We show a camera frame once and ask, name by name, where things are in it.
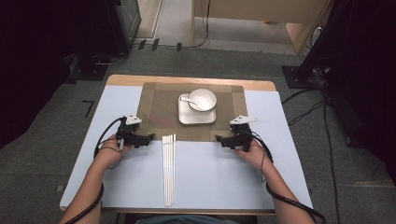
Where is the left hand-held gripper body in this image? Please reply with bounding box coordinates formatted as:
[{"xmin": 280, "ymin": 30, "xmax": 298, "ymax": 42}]
[{"xmin": 116, "ymin": 114, "xmax": 148, "ymax": 147}]

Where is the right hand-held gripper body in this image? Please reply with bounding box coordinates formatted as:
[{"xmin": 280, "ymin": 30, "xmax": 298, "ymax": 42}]
[{"xmin": 229, "ymin": 115, "xmax": 259, "ymax": 153}]

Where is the person's right hand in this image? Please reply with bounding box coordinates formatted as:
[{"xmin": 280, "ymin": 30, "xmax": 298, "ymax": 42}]
[{"xmin": 235, "ymin": 141, "xmax": 275, "ymax": 172}]

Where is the person's left hand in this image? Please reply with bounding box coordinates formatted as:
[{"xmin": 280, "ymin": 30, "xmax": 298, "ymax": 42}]
[{"xmin": 98, "ymin": 133, "xmax": 132, "ymax": 171}]

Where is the brown woven placemat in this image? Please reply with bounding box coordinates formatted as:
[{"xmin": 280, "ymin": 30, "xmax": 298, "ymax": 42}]
[{"xmin": 135, "ymin": 81, "xmax": 249, "ymax": 143}]

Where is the white table cover sheet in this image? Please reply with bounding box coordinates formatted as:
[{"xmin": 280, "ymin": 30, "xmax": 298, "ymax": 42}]
[{"xmin": 59, "ymin": 85, "xmax": 314, "ymax": 210}]

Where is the white square plate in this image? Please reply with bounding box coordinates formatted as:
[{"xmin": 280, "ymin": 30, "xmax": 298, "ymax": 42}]
[{"xmin": 177, "ymin": 92, "xmax": 218, "ymax": 125}]

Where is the white bowl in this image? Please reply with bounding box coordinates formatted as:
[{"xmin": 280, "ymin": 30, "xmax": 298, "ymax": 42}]
[{"xmin": 187, "ymin": 88, "xmax": 218, "ymax": 112}]

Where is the white spoon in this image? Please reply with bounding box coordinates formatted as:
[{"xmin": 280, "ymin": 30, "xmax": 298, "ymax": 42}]
[{"xmin": 180, "ymin": 95, "xmax": 206, "ymax": 110}]

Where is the black stand base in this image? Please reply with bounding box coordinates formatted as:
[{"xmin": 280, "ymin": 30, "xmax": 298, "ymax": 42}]
[{"xmin": 68, "ymin": 54, "xmax": 109, "ymax": 82}]

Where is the person's blue-grey clothing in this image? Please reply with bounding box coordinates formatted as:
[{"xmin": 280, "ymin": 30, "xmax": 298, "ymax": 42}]
[{"xmin": 135, "ymin": 214, "xmax": 233, "ymax": 224}]

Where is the black cabinet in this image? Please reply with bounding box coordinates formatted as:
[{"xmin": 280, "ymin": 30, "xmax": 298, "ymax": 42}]
[{"xmin": 106, "ymin": 0, "xmax": 142, "ymax": 55}]

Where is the black curtain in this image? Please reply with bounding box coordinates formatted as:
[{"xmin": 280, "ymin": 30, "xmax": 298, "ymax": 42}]
[
  {"xmin": 326, "ymin": 0, "xmax": 396, "ymax": 186},
  {"xmin": 0, "ymin": 0, "xmax": 108, "ymax": 150}
]

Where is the light wooden desk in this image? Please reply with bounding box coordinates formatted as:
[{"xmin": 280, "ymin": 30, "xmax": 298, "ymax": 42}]
[{"xmin": 191, "ymin": 0, "xmax": 332, "ymax": 54}]

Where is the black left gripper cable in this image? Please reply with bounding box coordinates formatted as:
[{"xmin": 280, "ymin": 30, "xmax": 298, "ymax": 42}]
[{"xmin": 63, "ymin": 116, "xmax": 129, "ymax": 224}]

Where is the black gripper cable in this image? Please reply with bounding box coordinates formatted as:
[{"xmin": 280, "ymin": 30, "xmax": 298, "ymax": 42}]
[
  {"xmin": 248, "ymin": 130, "xmax": 327, "ymax": 224},
  {"xmin": 63, "ymin": 116, "xmax": 129, "ymax": 224}
]

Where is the grey floor cable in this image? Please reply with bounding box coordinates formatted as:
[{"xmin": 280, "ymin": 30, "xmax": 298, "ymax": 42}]
[{"xmin": 92, "ymin": 51, "xmax": 129, "ymax": 66}]

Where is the black stand with slanted post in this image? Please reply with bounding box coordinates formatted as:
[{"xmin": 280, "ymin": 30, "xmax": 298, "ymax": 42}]
[{"xmin": 281, "ymin": 0, "xmax": 356, "ymax": 90}]

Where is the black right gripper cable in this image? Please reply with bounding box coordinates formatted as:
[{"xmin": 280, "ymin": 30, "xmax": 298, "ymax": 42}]
[{"xmin": 248, "ymin": 130, "xmax": 327, "ymax": 224}]

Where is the long black floor cable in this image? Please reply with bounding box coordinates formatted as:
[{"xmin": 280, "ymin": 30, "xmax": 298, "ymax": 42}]
[{"xmin": 322, "ymin": 99, "xmax": 343, "ymax": 224}]

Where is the black hanging cable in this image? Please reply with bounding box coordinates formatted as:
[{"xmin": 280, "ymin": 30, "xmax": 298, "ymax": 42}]
[{"xmin": 191, "ymin": 0, "xmax": 211, "ymax": 49}]

